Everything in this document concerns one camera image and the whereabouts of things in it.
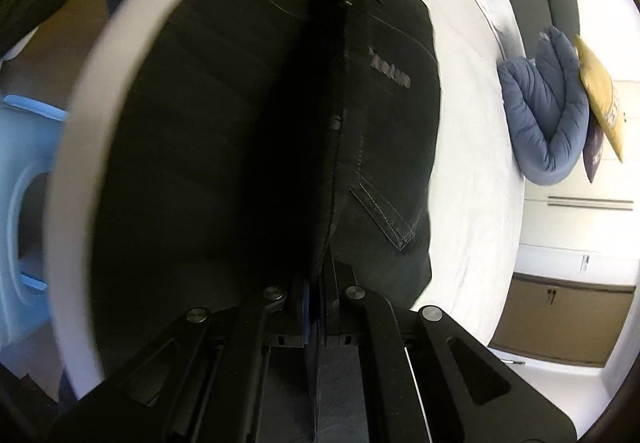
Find black denim pants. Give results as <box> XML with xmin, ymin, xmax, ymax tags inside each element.
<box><xmin>90</xmin><ymin>0</ymin><xmax>440</xmax><ymax>373</ymax></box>

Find white bed sheet mattress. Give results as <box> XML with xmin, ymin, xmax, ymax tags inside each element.
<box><xmin>44</xmin><ymin>0</ymin><xmax>524</xmax><ymax>395</ymax></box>

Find brown cabinet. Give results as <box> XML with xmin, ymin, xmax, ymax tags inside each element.
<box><xmin>490</xmin><ymin>273</ymin><xmax>636</xmax><ymax>368</ymax></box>

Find white wardrobe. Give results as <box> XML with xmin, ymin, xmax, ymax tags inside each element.
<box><xmin>514</xmin><ymin>81</ymin><xmax>639</xmax><ymax>286</ymax></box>

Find blue folded quilt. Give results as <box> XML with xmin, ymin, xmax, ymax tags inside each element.
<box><xmin>497</xmin><ymin>26</ymin><xmax>589</xmax><ymax>186</ymax></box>

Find purple cushion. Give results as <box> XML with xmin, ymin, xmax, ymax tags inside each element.
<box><xmin>582</xmin><ymin>114</ymin><xmax>605</xmax><ymax>183</ymax></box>

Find light blue plastic basket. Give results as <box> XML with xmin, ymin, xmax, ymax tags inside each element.
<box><xmin>1</xmin><ymin>95</ymin><xmax>67</xmax><ymax>348</ymax></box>

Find yellow cushion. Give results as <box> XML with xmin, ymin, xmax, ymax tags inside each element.
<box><xmin>575</xmin><ymin>34</ymin><xmax>626</xmax><ymax>162</ymax></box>

